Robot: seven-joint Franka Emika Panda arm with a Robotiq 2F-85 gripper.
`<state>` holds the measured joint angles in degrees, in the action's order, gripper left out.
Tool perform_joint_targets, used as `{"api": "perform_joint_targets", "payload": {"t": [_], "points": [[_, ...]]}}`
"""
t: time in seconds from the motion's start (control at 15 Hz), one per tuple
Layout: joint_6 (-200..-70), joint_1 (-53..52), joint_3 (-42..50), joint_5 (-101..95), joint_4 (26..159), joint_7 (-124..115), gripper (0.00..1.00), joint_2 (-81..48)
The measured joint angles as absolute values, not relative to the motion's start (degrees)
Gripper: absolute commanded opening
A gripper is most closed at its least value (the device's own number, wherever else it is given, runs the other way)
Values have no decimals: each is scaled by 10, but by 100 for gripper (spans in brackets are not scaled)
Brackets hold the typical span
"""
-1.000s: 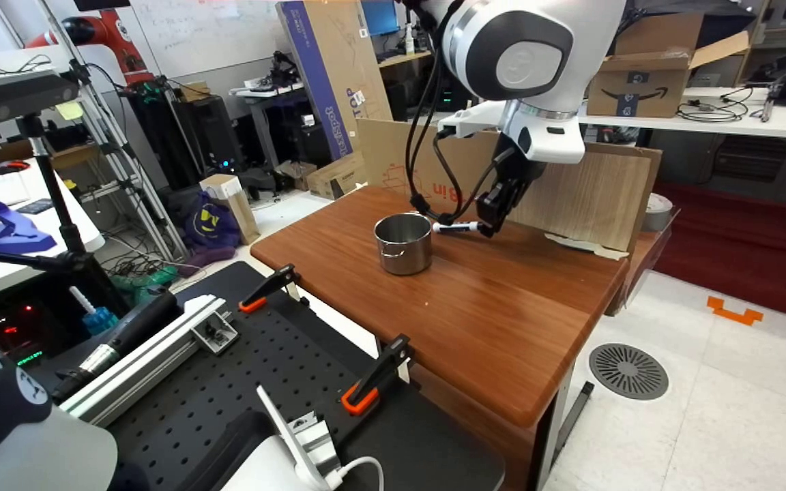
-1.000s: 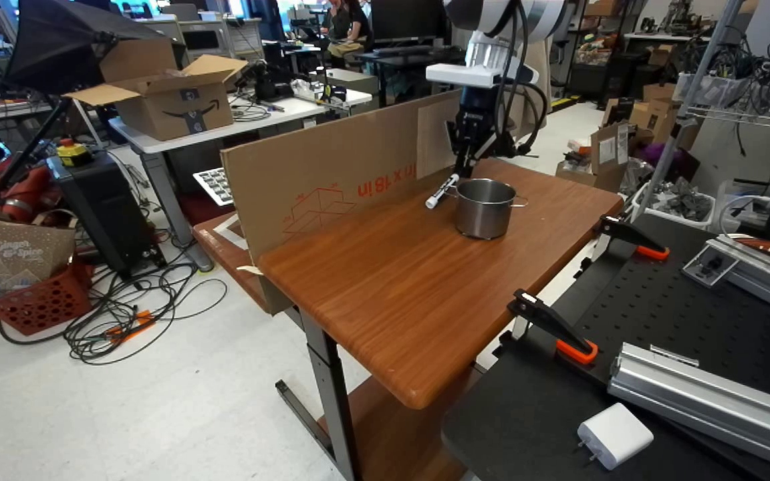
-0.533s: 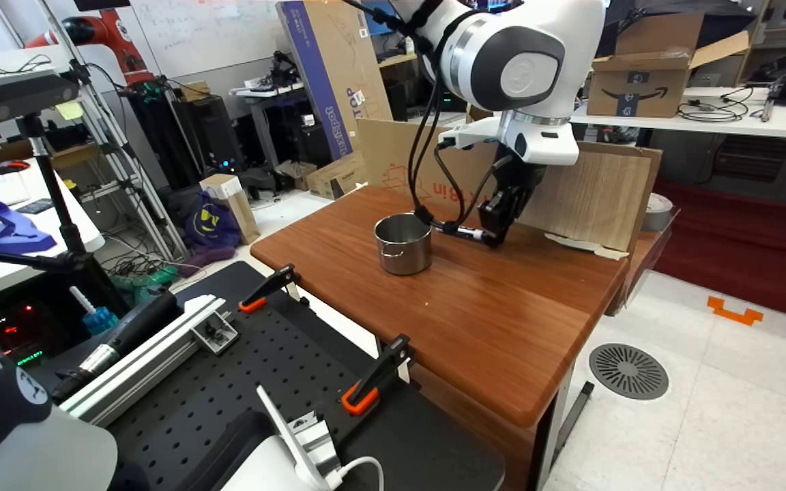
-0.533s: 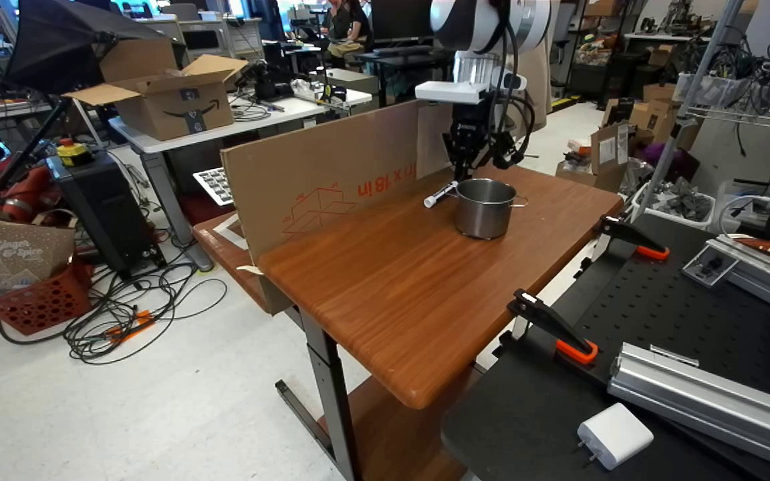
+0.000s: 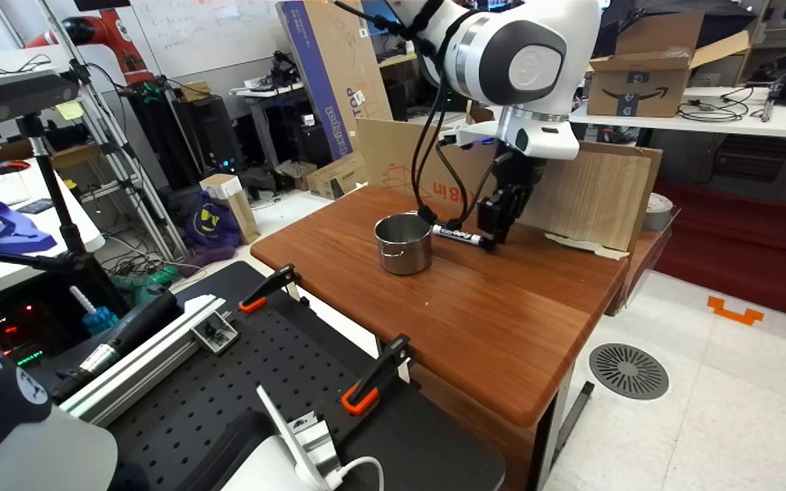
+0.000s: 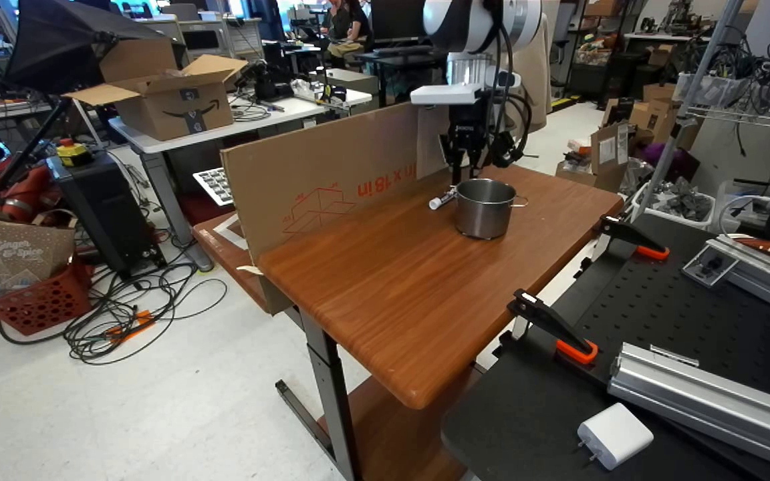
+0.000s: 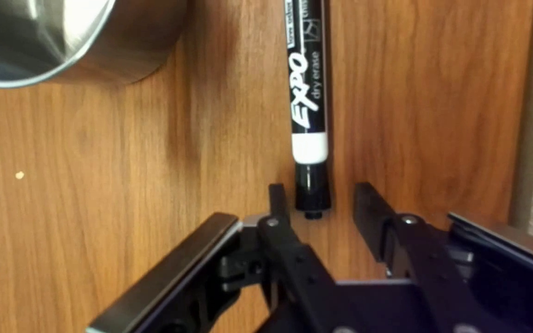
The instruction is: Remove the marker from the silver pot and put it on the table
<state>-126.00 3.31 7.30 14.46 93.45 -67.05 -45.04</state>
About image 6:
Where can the red robot arm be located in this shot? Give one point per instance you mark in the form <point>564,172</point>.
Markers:
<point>20,195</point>

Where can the black perforated breadboard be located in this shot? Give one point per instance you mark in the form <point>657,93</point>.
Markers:
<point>670,310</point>

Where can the large black orange clamp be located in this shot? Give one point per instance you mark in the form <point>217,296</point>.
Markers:
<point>551,326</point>

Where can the silver metal pot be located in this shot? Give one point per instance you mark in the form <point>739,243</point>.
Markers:
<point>481,219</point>

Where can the red plastic basket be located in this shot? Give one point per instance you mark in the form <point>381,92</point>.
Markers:
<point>40,303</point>

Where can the open cardboard box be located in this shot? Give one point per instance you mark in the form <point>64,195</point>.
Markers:
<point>175,101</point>

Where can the grey metal table leg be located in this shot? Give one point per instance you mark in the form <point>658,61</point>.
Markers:
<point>333,391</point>

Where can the checkered calibration board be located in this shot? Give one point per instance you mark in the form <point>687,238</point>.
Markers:
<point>214,184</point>

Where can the grey office desk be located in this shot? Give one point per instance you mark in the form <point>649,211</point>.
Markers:
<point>226,128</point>

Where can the stacked small cardboard boxes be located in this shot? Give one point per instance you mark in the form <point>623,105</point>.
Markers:
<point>657,112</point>

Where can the white power adapter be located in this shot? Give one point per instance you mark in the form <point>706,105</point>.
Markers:
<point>616,434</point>

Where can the black and silver marker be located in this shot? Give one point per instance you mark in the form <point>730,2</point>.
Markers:
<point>441,197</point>

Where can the wide aluminium extrusion rail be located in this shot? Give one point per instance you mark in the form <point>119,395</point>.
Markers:
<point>715,403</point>

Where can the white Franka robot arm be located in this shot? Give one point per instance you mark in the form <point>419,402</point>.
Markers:
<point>480,29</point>

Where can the black controller tower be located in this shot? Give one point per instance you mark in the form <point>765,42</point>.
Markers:
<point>104,215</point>

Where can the small black orange clamp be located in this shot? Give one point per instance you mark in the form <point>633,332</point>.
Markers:
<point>633,235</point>

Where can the brown cardboard divider panel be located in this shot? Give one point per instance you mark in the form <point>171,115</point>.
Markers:
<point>333,176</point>

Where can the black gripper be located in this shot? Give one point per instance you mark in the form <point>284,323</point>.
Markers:
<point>467,123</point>

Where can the seated person in dark shirt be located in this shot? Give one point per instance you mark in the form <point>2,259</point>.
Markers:
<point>348,24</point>

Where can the black photo umbrella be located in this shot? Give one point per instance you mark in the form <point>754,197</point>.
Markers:
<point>60,40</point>

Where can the slanted grey metal pole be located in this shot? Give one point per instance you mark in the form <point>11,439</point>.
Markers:
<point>682,107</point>

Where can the orange power strip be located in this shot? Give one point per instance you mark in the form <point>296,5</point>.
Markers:
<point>133,326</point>

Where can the yellow red emergency stop button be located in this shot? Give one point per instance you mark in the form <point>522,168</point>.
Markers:
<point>72,151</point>

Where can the brown paper bag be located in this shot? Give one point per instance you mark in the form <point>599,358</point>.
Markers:
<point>6,254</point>

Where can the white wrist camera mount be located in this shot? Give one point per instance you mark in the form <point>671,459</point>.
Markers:
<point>444,93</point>

